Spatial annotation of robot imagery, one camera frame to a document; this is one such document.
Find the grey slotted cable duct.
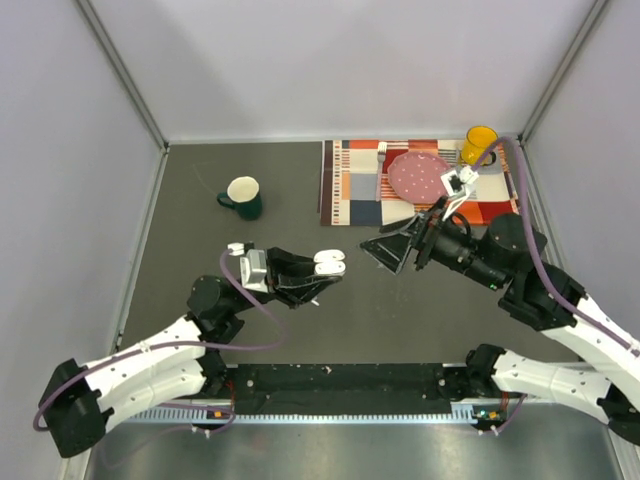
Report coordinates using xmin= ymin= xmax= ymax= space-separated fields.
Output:
xmin=119 ymin=401 xmax=484 ymax=425

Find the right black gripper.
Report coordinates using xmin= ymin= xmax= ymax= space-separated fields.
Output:
xmin=358 ymin=195 xmax=506 ymax=291

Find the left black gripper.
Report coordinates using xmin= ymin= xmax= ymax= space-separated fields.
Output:
xmin=227 ymin=248 xmax=341 ymax=315

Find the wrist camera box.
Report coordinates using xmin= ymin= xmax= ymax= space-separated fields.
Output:
xmin=227 ymin=242 xmax=269 ymax=293
xmin=440 ymin=165 xmax=479 ymax=221

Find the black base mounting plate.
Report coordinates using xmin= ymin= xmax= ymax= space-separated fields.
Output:
xmin=199 ymin=362 xmax=529 ymax=416

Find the colourful patchwork placemat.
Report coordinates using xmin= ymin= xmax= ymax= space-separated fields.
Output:
xmin=319 ymin=139 xmax=519 ymax=227

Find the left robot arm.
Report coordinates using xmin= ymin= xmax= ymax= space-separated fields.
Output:
xmin=32 ymin=242 xmax=346 ymax=458

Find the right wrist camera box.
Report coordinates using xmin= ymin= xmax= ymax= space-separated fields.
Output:
xmin=440 ymin=165 xmax=479 ymax=221

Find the pink polka dot plate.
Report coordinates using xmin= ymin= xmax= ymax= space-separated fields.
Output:
xmin=387 ymin=151 xmax=450 ymax=204

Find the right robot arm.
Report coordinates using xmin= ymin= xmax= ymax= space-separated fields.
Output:
xmin=360 ymin=201 xmax=639 ymax=444

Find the dark green mug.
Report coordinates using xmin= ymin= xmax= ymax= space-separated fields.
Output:
xmin=216 ymin=176 xmax=263 ymax=221

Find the small white earbud case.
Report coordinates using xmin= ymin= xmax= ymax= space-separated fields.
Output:
xmin=313 ymin=249 xmax=346 ymax=276

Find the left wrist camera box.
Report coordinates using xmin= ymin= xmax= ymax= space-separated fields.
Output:
xmin=227 ymin=242 xmax=269 ymax=293

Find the pink handled fork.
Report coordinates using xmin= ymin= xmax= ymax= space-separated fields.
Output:
xmin=375 ymin=141 xmax=388 ymax=202

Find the yellow mug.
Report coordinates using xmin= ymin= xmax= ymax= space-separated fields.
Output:
xmin=459 ymin=125 xmax=498 ymax=165

